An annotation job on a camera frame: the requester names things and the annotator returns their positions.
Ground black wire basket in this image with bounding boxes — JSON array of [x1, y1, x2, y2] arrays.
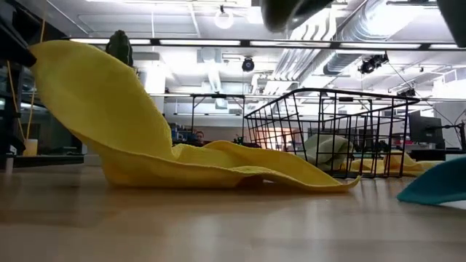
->
[[243, 87, 421, 180]]

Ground black aluminium table frame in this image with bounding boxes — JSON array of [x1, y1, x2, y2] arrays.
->
[[12, 154, 85, 169]]

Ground dark computer monitor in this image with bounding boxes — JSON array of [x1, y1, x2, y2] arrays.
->
[[407, 110, 446, 146]]

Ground black metal frame stand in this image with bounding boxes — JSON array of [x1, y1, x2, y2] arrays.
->
[[189, 92, 248, 145]]

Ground teal microfiber towel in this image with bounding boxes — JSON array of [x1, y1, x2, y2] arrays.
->
[[396, 156, 466, 207]]

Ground round ceiling lamp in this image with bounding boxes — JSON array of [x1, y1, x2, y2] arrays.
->
[[213, 5, 234, 30]]

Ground yellow microfiber towel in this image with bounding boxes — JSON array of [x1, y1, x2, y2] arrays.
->
[[341, 150, 443, 178], [28, 39, 362, 194]]

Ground green cactus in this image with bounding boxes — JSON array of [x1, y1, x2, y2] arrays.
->
[[105, 30, 134, 68]]

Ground black hanging device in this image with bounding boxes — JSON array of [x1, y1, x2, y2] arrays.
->
[[358, 52, 390, 75]]

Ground long ceiling light strip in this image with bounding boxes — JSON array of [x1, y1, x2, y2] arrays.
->
[[68, 36, 466, 51]]

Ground yellow cable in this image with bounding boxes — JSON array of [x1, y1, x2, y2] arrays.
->
[[5, 17, 47, 141]]

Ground green microfiber towel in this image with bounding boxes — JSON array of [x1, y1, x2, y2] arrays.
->
[[304, 133, 354, 172]]

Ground yellowish cup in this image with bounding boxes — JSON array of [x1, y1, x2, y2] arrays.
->
[[23, 138, 39, 157]]

